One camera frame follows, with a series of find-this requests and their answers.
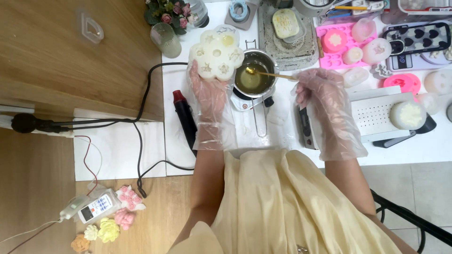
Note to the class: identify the person's right hand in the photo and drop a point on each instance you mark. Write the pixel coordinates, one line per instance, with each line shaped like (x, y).
(326, 93)

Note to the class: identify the person's left hand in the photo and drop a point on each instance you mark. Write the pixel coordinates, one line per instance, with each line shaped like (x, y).
(210, 97)

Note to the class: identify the person's right fingers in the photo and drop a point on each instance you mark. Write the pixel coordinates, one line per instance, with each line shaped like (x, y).
(305, 90)

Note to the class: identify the white flower-shaped silicone mold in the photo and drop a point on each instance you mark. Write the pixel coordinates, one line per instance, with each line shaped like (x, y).
(217, 53)

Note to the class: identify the pink silicone mold sheet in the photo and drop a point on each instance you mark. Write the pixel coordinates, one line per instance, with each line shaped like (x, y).
(330, 60)

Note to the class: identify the short wooden stick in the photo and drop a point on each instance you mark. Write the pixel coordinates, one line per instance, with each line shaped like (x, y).
(320, 47)

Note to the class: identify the translucent oval silicone mold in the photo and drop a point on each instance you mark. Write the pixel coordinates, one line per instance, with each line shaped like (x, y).
(356, 77)

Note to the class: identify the pink round mold white centre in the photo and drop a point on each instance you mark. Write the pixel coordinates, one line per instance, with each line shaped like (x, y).
(334, 40)

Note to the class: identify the small white round mold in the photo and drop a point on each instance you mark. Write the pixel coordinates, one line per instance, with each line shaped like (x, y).
(352, 55)

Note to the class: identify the small white electric stove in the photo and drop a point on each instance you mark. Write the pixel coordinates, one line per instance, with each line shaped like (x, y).
(243, 103)

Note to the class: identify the pale yellow square soap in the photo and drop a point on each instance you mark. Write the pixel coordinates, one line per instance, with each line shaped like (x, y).
(285, 24)

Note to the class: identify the white perforated flat device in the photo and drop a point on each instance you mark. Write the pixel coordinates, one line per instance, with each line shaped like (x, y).
(370, 114)

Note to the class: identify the small clear flower mold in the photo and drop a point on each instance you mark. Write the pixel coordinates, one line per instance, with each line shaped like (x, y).
(380, 71)

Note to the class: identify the large white round silicone mold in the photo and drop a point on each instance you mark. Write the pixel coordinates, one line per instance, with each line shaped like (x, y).
(377, 51)

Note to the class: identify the grey round container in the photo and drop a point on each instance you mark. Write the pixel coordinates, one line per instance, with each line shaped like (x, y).
(312, 7)

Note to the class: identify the translucent dome silicone mold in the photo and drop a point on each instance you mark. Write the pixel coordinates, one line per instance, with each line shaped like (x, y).
(363, 30)

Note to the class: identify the tray of craft tools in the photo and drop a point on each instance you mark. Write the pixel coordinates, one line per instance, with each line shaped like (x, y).
(353, 10)

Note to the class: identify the pink flat silicone mold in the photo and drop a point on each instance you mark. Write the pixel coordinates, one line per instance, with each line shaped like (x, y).
(402, 84)

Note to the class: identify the white round flower mold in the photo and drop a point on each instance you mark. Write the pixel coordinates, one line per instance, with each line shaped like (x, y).
(408, 115)

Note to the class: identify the person's cream dress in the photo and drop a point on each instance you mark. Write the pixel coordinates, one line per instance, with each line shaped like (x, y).
(282, 208)

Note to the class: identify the black heat gun red tip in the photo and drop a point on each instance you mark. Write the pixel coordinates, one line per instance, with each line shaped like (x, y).
(185, 118)

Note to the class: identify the small translucent round mold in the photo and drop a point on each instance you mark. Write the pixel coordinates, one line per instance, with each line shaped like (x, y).
(429, 103)

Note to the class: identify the heart-pattern phone case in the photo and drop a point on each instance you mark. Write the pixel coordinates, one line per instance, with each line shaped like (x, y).
(418, 38)

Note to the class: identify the black device stand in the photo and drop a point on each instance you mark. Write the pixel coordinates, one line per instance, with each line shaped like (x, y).
(425, 128)

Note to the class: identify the clear plastic bottle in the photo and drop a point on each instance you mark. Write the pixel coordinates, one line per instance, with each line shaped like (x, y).
(198, 12)

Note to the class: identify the white round mold with holes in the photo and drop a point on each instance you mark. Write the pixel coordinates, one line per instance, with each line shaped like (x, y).
(439, 82)

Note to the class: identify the clear plastic storage box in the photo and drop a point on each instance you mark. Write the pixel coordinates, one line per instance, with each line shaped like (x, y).
(425, 6)

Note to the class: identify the frosted glass cup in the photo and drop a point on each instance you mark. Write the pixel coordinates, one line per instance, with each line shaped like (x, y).
(166, 40)

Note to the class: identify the pink rose bouquet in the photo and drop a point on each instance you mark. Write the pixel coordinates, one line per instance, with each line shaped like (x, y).
(167, 14)

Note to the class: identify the white paper sheet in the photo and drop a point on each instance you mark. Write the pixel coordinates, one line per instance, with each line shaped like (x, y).
(116, 151)

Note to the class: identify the pink and white rose soap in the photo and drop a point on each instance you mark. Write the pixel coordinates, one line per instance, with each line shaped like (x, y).
(130, 198)

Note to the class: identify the pink flower soap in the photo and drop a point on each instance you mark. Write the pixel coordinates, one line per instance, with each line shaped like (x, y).
(124, 218)

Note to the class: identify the clear plastic mold piece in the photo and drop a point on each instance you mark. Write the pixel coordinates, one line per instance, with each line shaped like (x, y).
(91, 28)

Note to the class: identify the white remote control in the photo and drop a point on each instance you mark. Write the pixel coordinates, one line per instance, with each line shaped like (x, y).
(95, 209)

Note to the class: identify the yellow flower soap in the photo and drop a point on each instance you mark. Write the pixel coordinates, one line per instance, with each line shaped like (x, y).
(108, 230)

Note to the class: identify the small white flower soap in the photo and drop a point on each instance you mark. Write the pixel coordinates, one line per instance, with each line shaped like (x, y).
(91, 232)

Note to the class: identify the white power adapter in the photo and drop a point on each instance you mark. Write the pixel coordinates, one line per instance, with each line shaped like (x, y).
(74, 207)

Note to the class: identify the orange flower soap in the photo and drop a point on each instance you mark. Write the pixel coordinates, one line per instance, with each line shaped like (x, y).
(80, 243)

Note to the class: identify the black plug in socket strip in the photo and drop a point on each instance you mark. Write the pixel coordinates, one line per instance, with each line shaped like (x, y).
(31, 123)

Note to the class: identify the black chair frame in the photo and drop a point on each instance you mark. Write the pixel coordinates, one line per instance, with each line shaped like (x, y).
(406, 213)

